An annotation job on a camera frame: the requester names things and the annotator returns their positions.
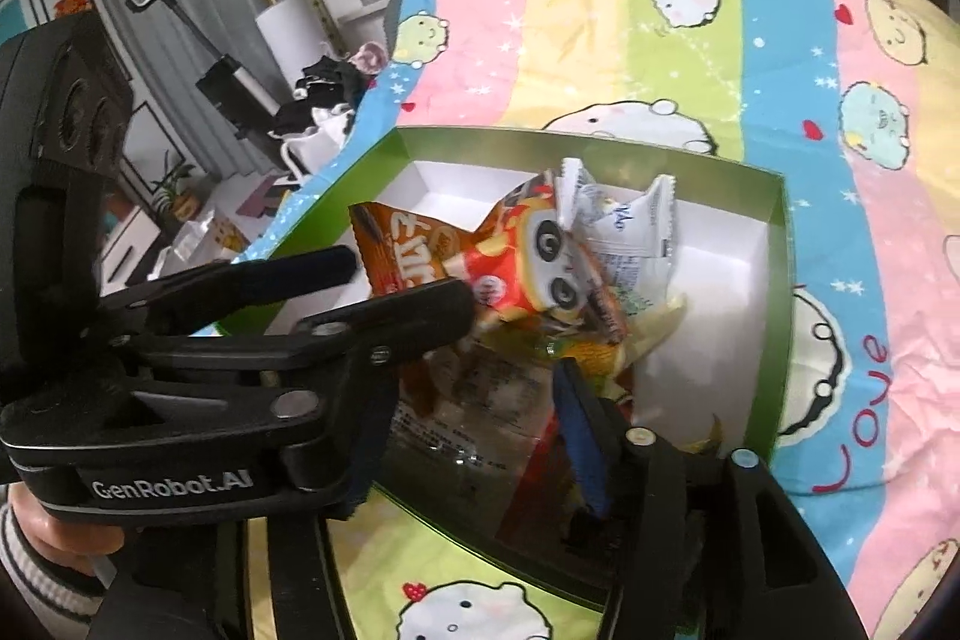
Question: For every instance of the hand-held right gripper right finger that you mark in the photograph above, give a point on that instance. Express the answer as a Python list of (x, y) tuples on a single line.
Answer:
[(585, 437)]

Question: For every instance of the yellow green chip packet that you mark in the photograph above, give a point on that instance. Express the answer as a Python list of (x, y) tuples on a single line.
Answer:
[(652, 325)]

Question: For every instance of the upright floor washer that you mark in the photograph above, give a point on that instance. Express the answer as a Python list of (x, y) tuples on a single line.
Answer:
[(232, 85)]

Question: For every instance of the potted green plant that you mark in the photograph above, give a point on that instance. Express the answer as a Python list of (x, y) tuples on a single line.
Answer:
[(180, 205)]

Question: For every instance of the person's left forearm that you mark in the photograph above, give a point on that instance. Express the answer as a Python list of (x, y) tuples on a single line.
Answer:
[(30, 580)]

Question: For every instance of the clear biscuit packet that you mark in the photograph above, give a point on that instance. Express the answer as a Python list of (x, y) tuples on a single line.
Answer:
[(487, 400)]

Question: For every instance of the white cylinder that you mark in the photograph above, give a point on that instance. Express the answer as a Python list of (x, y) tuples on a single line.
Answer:
[(292, 33)]

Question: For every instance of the white peanut snack packet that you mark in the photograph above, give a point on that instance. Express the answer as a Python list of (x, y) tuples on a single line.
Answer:
[(630, 235)]

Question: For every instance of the person's left hand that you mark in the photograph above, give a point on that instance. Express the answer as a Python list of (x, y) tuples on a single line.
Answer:
[(52, 535)]

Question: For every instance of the green cardboard box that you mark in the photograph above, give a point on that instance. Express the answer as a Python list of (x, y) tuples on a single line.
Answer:
[(776, 310)]

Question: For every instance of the pile of black white clothes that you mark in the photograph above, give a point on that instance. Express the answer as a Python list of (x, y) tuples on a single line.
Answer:
[(322, 78)]

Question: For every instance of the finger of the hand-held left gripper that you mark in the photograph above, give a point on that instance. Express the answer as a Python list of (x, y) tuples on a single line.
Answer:
[(247, 287), (405, 317)]

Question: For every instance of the pile of scattered packaging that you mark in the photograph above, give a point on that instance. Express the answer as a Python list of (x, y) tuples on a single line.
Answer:
[(217, 235)]

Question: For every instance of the white low cabinet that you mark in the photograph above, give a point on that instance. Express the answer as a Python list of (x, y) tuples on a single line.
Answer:
[(135, 242)]

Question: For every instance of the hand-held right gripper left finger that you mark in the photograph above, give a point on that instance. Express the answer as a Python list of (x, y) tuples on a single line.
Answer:
[(371, 460)]

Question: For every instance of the red cartoon snack packet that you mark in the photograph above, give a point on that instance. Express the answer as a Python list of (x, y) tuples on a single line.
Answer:
[(540, 265)]

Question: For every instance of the striped cartoon blanket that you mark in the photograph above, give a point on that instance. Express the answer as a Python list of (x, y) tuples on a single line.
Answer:
[(600, 48)]

